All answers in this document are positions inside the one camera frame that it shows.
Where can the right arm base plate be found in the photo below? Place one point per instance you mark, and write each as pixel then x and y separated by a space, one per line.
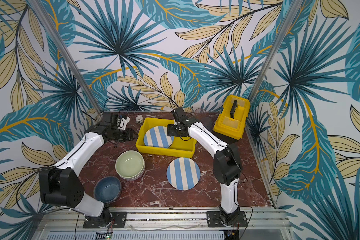
pixel 217 219

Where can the dark blue bowl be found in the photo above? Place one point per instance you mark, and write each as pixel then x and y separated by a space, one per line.
pixel 107 190

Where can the yellow plastic bin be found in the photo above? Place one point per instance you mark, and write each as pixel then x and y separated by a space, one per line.
pixel 181 147

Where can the aluminium frame rail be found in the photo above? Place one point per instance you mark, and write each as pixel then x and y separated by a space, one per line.
pixel 187 223

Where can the left aluminium corner post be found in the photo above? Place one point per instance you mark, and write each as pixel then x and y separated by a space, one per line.
pixel 51 30

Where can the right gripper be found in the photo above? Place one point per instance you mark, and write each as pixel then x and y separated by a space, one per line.
pixel 174 130

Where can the small white jar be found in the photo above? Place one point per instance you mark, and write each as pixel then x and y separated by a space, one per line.
pixel 139 119

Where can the light green bowl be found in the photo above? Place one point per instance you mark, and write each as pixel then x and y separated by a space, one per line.
pixel 130 165

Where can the aluminium corner post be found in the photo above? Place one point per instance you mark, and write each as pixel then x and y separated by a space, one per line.
pixel 286 23
pixel 51 30

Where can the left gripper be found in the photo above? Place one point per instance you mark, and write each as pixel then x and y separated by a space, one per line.
pixel 127 134

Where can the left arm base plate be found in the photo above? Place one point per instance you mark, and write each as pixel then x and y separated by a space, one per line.
pixel 115 220

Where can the blue white striped plate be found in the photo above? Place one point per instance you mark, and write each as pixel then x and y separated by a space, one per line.
pixel 158 137

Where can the clear pink cup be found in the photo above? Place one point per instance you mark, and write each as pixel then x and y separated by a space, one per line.
pixel 199 112

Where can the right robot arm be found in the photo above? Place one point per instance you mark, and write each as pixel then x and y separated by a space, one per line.
pixel 227 166

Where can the yellow black toolbox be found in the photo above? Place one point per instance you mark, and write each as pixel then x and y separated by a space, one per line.
pixel 231 122

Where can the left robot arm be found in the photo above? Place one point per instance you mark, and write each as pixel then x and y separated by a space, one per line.
pixel 60 185

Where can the grey translucent cup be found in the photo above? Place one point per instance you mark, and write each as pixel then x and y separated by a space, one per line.
pixel 207 123

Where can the right aluminium corner post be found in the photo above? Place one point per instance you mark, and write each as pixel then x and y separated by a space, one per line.
pixel 286 23

